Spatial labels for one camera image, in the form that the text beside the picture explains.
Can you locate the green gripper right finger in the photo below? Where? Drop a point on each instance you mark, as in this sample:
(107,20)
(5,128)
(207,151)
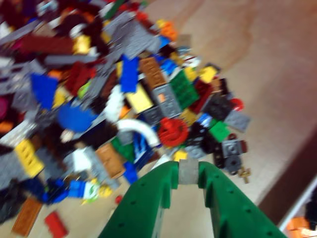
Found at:
(237,218)

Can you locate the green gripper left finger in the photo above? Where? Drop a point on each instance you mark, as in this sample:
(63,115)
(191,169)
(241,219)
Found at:
(141,213)

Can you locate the small grey Lego brick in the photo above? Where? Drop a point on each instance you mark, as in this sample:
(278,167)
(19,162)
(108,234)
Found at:
(188,172)

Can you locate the tiny red Lego stud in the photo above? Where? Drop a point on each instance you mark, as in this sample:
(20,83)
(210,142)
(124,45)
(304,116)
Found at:
(119,199)

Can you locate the small gold Lego piece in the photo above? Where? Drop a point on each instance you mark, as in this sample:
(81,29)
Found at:
(244,174)

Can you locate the white plastic bin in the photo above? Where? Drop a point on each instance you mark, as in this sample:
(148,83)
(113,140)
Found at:
(296,209)

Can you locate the orange Lego assembly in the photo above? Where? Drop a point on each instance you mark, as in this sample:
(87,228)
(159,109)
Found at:
(298,224)

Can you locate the orange-brown Lego plate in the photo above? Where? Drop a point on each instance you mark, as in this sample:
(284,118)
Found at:
(109,160)
(26,218)

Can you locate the dark grey Lego assembly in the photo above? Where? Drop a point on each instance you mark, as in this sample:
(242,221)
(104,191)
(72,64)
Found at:
(231,151)

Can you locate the small yellow Lego piece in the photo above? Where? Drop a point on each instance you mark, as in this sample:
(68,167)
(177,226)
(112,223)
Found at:
(179,155)

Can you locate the white Lego arch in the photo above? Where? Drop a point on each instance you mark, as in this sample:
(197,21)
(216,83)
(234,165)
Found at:
(142,127)

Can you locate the small red Lego brick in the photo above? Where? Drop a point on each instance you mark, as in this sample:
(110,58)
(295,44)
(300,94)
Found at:
(56,224)

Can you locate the red Lego gear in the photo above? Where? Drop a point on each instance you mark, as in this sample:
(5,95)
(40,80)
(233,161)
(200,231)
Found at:
(173,132)

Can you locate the small green Lego plate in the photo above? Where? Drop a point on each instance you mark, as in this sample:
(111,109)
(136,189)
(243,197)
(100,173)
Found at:
(219,131)

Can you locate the grey flat Lego plate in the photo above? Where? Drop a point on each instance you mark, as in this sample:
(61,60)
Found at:
(237,120)

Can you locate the pale yellow Lego tile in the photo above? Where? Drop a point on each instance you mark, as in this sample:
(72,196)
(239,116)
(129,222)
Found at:
(139,99)

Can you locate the small red round Lego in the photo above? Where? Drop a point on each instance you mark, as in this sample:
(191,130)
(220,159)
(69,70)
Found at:
(237,104)

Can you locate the grey studded Lego plate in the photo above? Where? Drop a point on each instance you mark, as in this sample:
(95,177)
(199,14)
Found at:
(167,101)

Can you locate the blue half-round Lego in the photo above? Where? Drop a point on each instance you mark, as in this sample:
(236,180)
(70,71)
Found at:
(74,119)

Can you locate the yellow Lego technic brick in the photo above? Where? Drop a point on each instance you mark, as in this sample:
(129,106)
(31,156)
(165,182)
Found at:
(28,158)

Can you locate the dark green Lego plate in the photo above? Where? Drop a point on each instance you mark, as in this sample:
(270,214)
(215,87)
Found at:
(184,89)

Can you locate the blue Lego plate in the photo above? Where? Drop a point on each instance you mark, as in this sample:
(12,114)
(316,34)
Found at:
(129,74)

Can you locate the brown Lego plate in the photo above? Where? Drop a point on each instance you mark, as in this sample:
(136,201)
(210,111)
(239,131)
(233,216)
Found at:
(151,72)

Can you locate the blue Lego wedge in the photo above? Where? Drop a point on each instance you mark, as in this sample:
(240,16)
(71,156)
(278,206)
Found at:
(44,90)

